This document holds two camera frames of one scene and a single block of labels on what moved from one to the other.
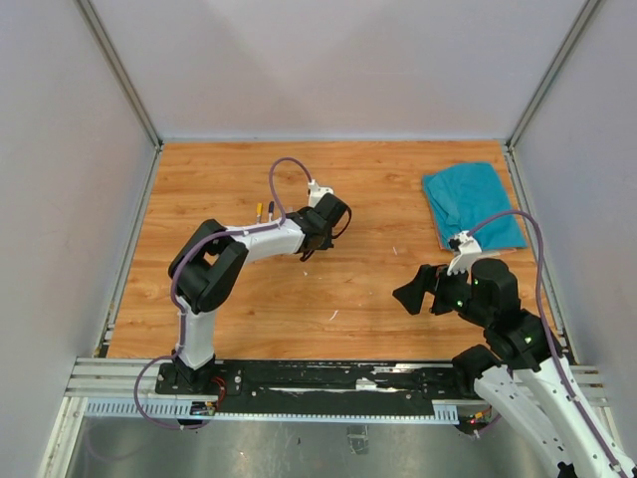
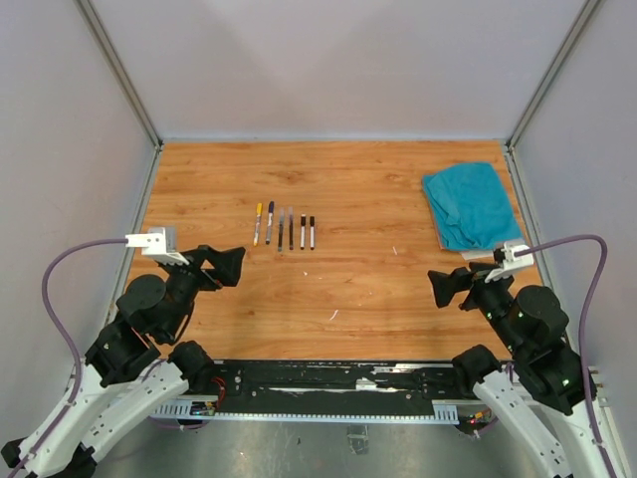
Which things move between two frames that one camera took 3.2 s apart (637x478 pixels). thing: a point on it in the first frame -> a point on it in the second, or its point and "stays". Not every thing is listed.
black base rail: [321, 386] stays
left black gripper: [328, 241] -> [226, 270]
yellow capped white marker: [259, 210] stays
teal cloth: [462, 195] stays
